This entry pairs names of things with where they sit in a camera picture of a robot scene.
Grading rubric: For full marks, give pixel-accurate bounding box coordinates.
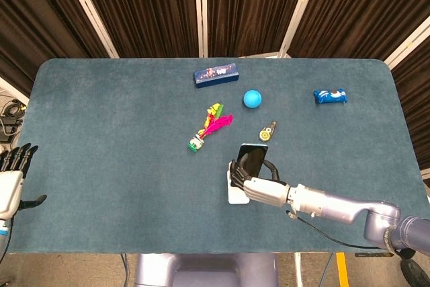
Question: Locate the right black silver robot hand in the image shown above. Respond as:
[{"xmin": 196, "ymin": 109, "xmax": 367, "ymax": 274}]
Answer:
[{"xmin": 230, "ymin": 159, "xmax": 292, "ymax": 207}]

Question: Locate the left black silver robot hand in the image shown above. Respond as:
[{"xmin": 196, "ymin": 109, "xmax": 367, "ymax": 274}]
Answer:
[{"xmin": 0, "ymin": 143, "xmax": 48, "ymax": 220}]

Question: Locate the black smartphone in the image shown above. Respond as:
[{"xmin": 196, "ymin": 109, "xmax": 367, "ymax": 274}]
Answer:
[{"xmin": 236, "ymin": 143, "xmax": 269, "ymax": 179}]

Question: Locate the white square plastic block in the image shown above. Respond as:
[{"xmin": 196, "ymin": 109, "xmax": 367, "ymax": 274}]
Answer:
[{"xmin": 227, "ymin": 161, "xmax": 251, "ymax": 205}]

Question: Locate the black power adapter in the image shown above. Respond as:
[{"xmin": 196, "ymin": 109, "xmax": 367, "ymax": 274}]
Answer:
[{"xmin": 0, "ymin": 117, "xmax": 23, "ymax": 143}]

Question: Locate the pink green feather shuttlecock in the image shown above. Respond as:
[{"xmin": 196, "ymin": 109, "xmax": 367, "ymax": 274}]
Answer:
[{"xmin": 187, "ymin": 102, "xmax": 234, "ymax": 153}]

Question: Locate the white table leg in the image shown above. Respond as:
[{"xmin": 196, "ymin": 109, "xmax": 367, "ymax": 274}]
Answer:
[{"xmin": 294, "ymin": 252, "xmax": 302, "ymax": 287}]

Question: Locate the blue ball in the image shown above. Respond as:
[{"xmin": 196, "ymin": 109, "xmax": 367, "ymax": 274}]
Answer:
[{"xmin": 243, "ymin": 89, "xmax": 264, "ymax": 110}]

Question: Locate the grey robot torso base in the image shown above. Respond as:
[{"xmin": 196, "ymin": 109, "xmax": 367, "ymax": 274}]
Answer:
[{"xmin": 134, "ymin": 252, "xmax": 280, "ymax": 287}]

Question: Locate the blue felt table cover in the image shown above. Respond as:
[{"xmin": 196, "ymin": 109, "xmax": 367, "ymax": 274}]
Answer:
[{"xmin": 6, "ymin": 57, "xmax": 430, "ymax": 255}]

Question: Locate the yellow floor tape strip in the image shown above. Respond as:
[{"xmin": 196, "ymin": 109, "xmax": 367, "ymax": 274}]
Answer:
[{"xmin": 335, "ymin": 252, "xmax": 349, "ymax": 287}]

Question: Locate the blue snack packet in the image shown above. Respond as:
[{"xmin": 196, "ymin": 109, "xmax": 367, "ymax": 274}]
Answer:
[{"xmin": 313, "ymin": 88, "xmax": 349, "ymax": 106}]

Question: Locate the dark blue printed box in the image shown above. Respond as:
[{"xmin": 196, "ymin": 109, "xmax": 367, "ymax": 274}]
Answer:
[{"xmin": 193, "ymin": 63, "xmax": 241, "ymax": 89}]

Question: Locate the brown curtain screen panel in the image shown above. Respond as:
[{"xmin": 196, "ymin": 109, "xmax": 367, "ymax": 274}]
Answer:
[
  {"xmin": 279, "ymin": 0, "xmax": 430, "ymax": 63},
  {"xmin": 200, "ymin": 0, "xmax": 324, "ymax": 59},
  {"xmin": 382, "ymin": 14, "xmax": 430, "ymax": 180},
  {"xmin": 0, "ymin": 0, "xmax": 119, "ymax": 99},
  {"xmin": 60, "ymin": 0, "xmax": 206, "ymax": 59}
]

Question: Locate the black rubber wheel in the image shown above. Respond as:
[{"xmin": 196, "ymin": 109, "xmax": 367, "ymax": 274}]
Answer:
[{"xmin": 399, "ymin": 256, "xmax": 430, "ymax": 287}]

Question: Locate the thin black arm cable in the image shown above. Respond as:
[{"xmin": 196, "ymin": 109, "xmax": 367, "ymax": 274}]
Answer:
[{"xmin": 285, "ymin": 209, "xmax": 390, "ymax": 251}]

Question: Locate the black cable bundle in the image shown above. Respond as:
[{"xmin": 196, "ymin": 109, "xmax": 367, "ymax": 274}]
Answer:
[{"xmin": 1, "ymin": 98, "xmax": 28, "ymax": 117}]

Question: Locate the blue hanging cable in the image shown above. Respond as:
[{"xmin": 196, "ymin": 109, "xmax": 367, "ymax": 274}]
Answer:
[{"xmin": 317, "ymin": 253, "xmax": 335, "ymax": 287}]

